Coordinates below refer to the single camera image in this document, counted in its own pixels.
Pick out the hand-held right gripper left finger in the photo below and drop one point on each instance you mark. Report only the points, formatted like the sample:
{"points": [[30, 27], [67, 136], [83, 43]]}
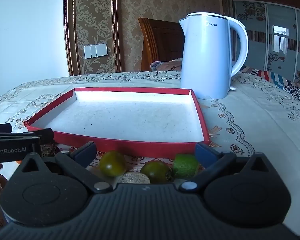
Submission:
{"points": [[86, 152]]}

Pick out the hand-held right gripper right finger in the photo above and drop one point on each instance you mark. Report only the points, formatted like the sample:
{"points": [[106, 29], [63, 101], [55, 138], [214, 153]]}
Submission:
{"points": [[203, 152]]}

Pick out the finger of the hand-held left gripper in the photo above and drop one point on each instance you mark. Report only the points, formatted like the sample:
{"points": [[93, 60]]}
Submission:
{"points": [[20, 135], [0, 128]]}

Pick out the green cucumber piece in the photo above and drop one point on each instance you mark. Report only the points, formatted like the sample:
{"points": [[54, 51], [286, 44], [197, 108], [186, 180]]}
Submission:
{"points": [[185, 166]]}

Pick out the green tomato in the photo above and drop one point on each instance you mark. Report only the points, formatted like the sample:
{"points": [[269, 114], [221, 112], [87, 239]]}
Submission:
{"points": [[112, 163], [155, 171]]}

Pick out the dark sugarcane piece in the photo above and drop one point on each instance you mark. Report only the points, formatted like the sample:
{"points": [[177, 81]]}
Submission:
{"points": [[133, 178]]}

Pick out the red shallow cardboard box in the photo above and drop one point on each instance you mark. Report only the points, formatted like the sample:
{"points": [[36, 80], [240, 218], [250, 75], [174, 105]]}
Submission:
{"points": [[130, 120]]}

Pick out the patterned pillow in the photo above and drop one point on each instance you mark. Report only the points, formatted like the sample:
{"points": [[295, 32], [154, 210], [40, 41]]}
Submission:
{"points": [[165, 66]]}

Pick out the white electric kettle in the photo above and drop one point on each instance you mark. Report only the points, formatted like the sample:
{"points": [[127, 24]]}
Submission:
{"points": [[205, 57]]}

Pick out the striped colourful blanket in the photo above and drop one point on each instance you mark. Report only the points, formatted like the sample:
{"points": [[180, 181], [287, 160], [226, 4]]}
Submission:
{"points": [[275, 78]]}

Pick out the floral sliding-door wardrobe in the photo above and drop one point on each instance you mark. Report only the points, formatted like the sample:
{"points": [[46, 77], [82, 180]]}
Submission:
{"points": [[277, 42]]}

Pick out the white wall switch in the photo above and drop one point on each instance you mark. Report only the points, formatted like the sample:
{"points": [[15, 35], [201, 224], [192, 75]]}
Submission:
{"points": [[95, 50]]}

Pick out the wooden wall trim frame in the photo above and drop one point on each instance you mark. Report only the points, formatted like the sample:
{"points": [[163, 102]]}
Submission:
{"points": [[72, 30]]}

